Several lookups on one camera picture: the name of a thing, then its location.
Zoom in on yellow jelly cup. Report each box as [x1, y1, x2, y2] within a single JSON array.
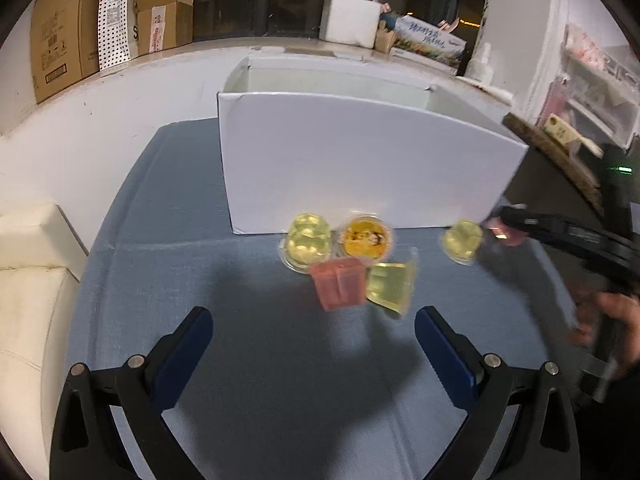
[[440, 218, 485, 267], [278, 212, 334, 275], [365, 247, 420, 320]]

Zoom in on white foam box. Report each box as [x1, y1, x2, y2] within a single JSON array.
[[320, 0, 382, 50]]

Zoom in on printed landscape gift box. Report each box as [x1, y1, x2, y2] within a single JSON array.
[[389, 14, 468, 72]]

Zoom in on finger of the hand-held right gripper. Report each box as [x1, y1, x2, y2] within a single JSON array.
[[499, 203, 552, 242]]

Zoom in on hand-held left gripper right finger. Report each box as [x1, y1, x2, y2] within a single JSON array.
[[414, 306, 582, 480]]

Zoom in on round wooden board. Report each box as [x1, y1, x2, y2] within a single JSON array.
[[501, 112, 608, 216]]

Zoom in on white perforated board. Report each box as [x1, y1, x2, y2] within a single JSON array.
[[97, 0, 140, 72]]

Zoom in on pink jelly cup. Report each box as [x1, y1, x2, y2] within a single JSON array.
[[309, 257, 370, 312]]

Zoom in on clear plastic storage drawers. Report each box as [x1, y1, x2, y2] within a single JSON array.
[[537, 22, 640, 148]]

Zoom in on white cardboard box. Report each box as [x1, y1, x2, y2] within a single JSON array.
[[216, 55, 530, 236]]

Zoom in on orange jelly cup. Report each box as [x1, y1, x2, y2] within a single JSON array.
[[336, 212, 397, 267]]

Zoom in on small open cardboard box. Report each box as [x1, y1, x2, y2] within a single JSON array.
[[134, 0, 196, 57]]

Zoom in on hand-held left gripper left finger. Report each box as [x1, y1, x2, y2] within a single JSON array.
[[50, 306, 215, 480]]

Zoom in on large brown cardboard box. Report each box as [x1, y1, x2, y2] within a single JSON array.
[[30, 0, 101, 105]]

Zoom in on cream leather sofa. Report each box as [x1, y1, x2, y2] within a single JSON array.
[[0, 202, 90, 480]]

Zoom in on blue grey tablecloth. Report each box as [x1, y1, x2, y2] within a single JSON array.
[[67, 120, 583, 480]]

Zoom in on person's right hand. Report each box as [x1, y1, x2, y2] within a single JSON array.
[[571, 291, 640, 363]]

